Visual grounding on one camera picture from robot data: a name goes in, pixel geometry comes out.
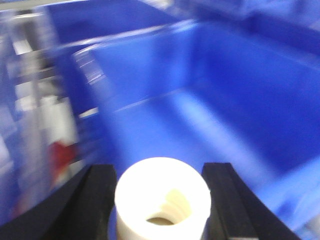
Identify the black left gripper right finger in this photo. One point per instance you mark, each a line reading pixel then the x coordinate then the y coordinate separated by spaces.
pixel 236 212

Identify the blue shelf bin centre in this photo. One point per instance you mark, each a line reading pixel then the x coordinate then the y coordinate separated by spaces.
pixel 198 91

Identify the white plastic valve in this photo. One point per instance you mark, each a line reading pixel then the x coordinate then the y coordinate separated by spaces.
pixel 161 198

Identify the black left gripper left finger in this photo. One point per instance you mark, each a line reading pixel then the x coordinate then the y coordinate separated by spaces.
pixel 79 210

